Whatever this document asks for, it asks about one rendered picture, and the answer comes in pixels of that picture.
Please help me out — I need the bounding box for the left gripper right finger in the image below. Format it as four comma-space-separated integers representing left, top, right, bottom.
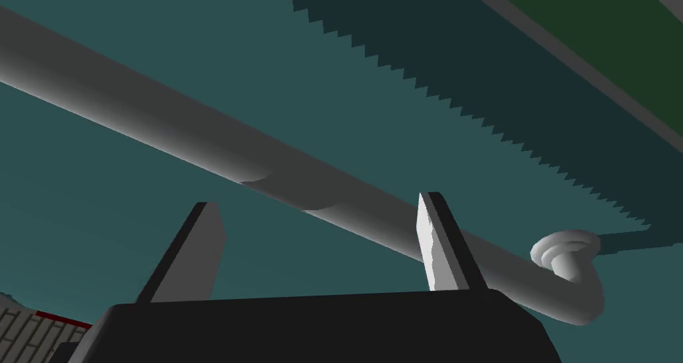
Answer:
416, 192, 489, 292

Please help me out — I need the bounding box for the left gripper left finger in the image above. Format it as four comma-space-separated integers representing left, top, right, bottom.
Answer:
135, 202, 227, 304

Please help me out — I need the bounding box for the teal door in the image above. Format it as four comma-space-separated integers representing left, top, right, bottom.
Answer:
0, 0, 683, 363

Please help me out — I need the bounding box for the grey curved bar handle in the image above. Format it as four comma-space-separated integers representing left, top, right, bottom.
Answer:
0, 5, 606, 326

